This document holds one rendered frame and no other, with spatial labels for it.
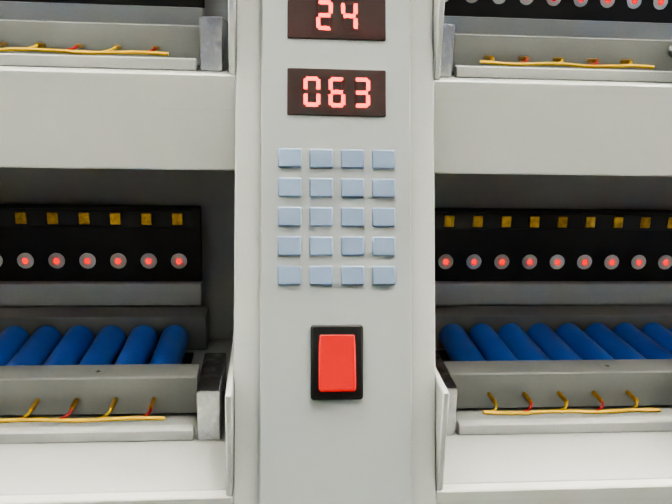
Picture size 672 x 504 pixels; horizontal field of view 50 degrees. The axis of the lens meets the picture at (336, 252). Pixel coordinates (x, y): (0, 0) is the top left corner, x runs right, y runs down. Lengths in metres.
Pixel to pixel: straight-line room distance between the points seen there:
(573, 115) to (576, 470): 0.18
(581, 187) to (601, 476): 0.27
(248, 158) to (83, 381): 0.16
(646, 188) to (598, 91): 0.24
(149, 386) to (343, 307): 0.13
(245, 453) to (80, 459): 0.09
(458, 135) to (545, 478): 0.17
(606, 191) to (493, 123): 0.25
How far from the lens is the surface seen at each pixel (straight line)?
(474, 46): 0.44
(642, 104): 0.39
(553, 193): 0.58
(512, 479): 0.37
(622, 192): 0.60
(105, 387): 0.42
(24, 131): 0.37
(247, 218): 0.34
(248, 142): 0.34
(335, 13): 0.35
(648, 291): 0.58
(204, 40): 0.40
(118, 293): 0.52
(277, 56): 0.35
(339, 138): 0.34
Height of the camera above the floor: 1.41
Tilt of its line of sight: 2 degrees up
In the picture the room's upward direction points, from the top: straight up
